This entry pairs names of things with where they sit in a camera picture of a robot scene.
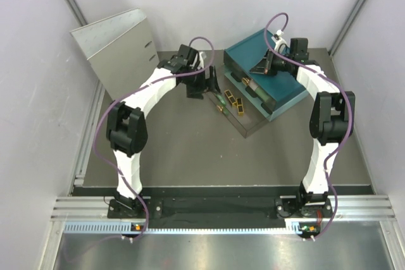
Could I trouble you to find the clear acrylic drawer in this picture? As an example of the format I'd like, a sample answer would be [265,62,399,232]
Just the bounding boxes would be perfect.
[207,68,271,138]

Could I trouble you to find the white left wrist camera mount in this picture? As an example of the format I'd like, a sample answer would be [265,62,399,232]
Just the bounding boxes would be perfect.
[194,51,207,70]

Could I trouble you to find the grey slotted cable duct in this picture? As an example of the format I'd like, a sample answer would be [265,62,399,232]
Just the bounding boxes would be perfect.
[63,221,317,236]

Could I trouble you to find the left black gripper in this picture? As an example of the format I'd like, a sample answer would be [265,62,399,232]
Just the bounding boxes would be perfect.
[181,65,221,100]

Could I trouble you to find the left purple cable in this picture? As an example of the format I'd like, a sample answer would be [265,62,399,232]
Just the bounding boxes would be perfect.
[94,36,215,241]

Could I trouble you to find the mint green white tube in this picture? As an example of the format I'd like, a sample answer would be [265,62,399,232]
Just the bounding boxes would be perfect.
[249,83,274,106]

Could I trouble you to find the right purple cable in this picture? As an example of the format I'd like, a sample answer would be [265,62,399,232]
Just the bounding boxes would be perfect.
[263,13,354,242]

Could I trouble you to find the teal drawer cabinet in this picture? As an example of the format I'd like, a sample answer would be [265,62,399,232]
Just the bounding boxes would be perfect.
[223,30,308,121]

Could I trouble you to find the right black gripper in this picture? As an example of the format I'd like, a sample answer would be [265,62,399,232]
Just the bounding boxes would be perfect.
[250,52,293,80]

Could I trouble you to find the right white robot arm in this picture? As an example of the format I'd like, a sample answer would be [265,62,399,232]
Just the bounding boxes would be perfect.
[251,35,355,217]

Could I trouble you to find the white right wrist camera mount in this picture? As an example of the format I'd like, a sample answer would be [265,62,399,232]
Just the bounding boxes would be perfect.
[271,30,288,54]

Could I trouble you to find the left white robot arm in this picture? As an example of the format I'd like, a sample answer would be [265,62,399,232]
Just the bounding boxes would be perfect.
[106,44,220,219]

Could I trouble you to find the purple cable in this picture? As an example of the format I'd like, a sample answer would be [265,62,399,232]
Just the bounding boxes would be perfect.
[94,36,215,241]
[263,13,354,242]

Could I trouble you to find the grey lever arch binder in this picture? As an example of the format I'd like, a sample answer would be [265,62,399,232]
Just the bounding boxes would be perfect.
[70,8,159,104]

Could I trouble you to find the aluminium frame rail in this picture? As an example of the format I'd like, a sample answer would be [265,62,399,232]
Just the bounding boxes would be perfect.
[51,195,395,221]

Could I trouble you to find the gold makeup palette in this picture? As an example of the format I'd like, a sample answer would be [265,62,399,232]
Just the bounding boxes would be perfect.
[224,90,237,106]
[237,98,244,116]

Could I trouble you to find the black mounting base plate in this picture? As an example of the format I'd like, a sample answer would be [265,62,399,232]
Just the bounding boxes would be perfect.
[108,196,323,226]

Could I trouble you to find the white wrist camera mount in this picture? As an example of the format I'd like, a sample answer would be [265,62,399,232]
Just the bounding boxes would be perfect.
[271,30,288,54]
[194,51,207,70]

